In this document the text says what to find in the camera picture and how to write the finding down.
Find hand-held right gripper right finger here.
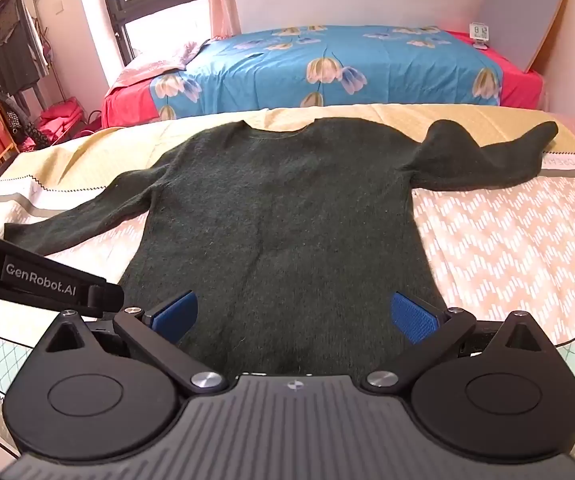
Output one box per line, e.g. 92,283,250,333
361,291,561,394

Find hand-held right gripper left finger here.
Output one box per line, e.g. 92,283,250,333
32,290,229,394

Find dark green sweater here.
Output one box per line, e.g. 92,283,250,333
4,117,560,376

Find red clothes pile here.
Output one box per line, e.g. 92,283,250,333
18,98,86,151

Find dark hanging clothes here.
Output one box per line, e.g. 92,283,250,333
0,0,51,97

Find yellow and pink printed bedsheet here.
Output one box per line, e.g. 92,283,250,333
0,104,575,461

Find polka dot garment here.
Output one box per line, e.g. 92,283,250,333
0,44,44,152

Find pink pillow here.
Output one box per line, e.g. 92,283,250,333
105,37,206,97

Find blue floral bedsheet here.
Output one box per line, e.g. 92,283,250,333
148,24,505,122

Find black framed window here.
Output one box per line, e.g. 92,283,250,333
94,0,214,67

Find pink curtain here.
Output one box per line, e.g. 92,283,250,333
200,0,243,41

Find grey board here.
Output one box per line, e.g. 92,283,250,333
477,0,575,74

